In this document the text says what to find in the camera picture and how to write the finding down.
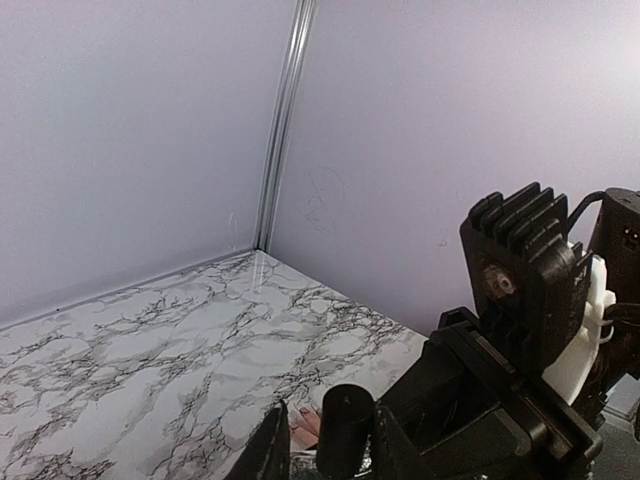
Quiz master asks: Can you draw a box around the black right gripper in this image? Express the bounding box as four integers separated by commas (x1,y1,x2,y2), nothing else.
380,307,603,479

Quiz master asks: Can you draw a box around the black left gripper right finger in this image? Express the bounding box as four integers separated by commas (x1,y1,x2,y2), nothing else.
372,404,425,480

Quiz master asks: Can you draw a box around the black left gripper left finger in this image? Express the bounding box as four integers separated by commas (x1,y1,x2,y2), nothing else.
239,400,290,479

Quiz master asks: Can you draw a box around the black nail polish cap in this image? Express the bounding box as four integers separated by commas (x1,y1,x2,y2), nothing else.
317,384,374,448

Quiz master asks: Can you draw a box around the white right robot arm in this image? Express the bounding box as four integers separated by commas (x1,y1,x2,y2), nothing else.
371,183,639,479

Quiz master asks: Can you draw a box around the person's hand with long nails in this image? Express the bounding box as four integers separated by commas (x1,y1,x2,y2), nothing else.
289,407,322,450

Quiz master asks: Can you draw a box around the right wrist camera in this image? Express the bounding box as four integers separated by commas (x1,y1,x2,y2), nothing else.
460,182,616,405

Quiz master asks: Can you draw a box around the right aluminium corner post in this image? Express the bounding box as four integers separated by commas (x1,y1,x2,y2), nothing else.
253,0,317,252

